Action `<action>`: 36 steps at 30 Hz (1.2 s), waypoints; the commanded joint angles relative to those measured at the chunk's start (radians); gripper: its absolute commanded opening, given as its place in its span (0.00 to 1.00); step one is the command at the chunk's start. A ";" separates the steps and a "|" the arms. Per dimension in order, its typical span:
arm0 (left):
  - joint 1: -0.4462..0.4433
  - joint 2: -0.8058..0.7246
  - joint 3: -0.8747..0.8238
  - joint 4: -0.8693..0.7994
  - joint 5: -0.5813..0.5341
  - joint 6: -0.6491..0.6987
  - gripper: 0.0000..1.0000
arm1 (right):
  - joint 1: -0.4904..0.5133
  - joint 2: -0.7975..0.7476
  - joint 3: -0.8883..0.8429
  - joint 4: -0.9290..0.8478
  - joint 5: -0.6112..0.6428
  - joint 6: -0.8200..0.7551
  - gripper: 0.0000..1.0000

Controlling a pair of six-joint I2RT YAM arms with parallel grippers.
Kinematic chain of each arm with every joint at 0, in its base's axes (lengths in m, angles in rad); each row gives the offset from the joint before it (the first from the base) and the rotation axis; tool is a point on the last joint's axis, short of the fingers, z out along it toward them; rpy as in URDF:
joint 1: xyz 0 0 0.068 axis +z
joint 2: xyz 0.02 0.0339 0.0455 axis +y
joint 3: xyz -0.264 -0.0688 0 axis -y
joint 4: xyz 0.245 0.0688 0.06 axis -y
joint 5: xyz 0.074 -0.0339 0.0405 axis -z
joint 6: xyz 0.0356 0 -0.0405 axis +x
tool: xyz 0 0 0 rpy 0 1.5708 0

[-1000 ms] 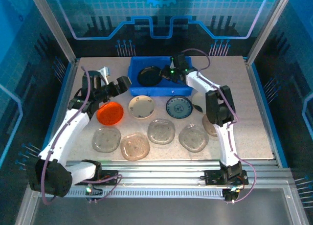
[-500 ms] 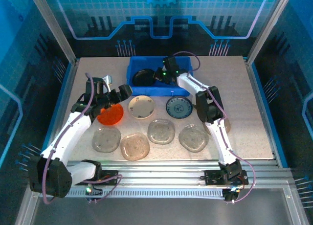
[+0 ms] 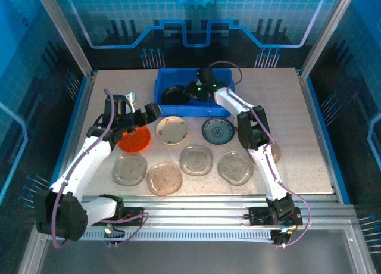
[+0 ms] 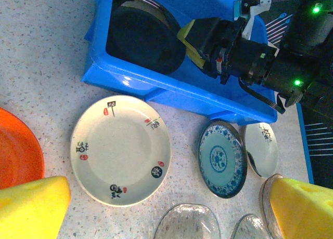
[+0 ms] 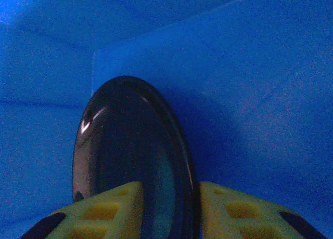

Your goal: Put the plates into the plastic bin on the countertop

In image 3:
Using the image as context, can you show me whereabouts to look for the slotted metal cable duct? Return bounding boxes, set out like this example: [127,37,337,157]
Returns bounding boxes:
[47,228,286,242]

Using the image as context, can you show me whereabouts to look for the white plate with small prints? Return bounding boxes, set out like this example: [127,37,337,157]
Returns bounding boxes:
[155,116,191,145]

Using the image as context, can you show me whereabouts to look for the orange translucent round plate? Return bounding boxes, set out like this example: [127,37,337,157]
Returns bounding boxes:
[118,125,152,154]

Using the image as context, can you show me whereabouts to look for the blue plastic bin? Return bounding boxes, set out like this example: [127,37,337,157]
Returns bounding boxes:
[153,67,234,119]

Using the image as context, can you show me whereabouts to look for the clear glass plate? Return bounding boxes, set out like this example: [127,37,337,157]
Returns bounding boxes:
[248,141,282,164]
[112,154,148,186]
[179,144,214,176]
[217,151,255,186]

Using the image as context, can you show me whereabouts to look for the aluminium frame post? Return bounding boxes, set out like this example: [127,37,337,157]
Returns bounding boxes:
[34,0,95,78]
[299,0,358,78]

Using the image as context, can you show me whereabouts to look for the blue patterned white plate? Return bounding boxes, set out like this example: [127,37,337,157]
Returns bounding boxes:
[201,117,235,145]

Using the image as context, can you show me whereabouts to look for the blue table edge trim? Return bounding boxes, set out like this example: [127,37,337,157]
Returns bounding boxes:
[305,76,352,205]
[49,76,90,194]

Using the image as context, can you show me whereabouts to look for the aluminium front rail frame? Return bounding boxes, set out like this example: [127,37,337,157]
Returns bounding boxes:
[80,193,340,227]

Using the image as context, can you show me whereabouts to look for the grey metal panel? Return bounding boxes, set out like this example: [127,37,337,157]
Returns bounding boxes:
[38,229,358,274]

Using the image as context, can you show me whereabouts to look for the black round plate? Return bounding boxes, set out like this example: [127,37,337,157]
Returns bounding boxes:
[161,85,191,105]

